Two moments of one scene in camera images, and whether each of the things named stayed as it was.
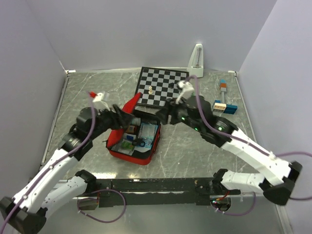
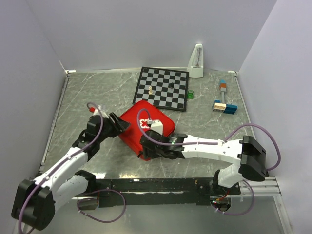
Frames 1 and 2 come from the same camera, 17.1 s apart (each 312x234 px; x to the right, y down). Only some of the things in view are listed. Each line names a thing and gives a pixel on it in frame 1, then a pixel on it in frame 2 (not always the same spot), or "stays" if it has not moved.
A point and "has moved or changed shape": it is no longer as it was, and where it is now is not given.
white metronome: [196, 64] stays
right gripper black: [170, 107] to [147, 152]
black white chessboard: [157, 85] stays
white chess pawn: [150, 91] stays
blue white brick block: [227, 108] stays
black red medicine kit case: [137, 142] has moved or changed shape
